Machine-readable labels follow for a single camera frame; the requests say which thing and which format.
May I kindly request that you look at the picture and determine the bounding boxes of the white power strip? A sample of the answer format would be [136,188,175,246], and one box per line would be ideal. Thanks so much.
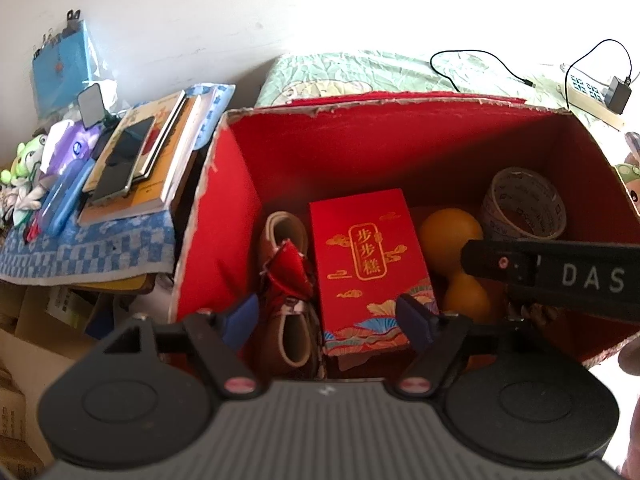
[567,70,625,130]

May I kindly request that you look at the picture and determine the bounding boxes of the stack of books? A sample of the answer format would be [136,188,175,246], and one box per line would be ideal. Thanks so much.
[78,91,214,226]

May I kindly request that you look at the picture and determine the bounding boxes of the blue pencil case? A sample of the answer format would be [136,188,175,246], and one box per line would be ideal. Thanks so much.
[38,158,96,236]

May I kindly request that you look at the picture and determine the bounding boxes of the blue checkered cloth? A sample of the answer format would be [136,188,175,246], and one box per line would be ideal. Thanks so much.
[1,84,234,286]

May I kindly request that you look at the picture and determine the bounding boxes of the white plush toy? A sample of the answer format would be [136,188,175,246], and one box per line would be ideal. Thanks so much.
[1,179,47,228]

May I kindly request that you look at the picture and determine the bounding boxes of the green frog plush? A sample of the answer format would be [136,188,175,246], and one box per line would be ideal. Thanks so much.
[1,134,47,193]

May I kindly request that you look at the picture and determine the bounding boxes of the white shoe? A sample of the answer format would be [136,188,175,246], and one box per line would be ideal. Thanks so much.
[256,211,320,376]

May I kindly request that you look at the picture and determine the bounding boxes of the red folded paper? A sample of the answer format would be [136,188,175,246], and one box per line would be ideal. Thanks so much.
[260,240,314,311]

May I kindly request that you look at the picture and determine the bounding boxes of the person hand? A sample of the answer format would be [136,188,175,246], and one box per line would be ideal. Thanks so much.
[618,337,640,480]

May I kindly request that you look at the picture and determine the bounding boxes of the orange wooden gourd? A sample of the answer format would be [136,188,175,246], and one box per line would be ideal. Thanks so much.
[419,208,495,324]

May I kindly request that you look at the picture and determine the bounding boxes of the red gift box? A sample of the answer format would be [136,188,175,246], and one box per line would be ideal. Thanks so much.
[310,188,438,359]

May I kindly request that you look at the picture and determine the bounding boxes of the black smartphone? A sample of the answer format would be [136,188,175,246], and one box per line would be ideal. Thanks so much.
[90,117,154,205]

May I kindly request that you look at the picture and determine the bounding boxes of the purple tissue pack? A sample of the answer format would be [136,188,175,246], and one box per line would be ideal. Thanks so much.
[40,119,101,174]

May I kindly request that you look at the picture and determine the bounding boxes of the red cardboard box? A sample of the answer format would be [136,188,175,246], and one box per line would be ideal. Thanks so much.
[168,90,640,380]

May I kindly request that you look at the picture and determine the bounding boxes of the large pink plush bunny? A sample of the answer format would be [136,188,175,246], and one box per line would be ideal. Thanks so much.
[625,131,640,162]

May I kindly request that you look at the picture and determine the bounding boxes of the blue plastic bag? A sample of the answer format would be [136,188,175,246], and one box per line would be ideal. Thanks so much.
[32,9,118,119]

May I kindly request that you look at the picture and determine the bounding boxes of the green plush toy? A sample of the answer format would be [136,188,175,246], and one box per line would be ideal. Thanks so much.
[615,162,640,209]

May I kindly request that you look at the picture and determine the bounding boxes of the small square mirror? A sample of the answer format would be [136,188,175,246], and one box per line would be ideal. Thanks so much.
[77,82,106,130]

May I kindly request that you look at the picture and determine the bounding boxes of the green bear bedsheet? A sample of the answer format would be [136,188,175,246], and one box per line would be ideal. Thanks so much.
[256,51,568,108]

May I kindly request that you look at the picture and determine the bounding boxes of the black charger adapter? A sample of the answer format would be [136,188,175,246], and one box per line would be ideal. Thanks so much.
[604,77,631,115]

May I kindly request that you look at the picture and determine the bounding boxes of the black charging cable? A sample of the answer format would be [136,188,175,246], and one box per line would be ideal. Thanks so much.
[429,38,636,111]

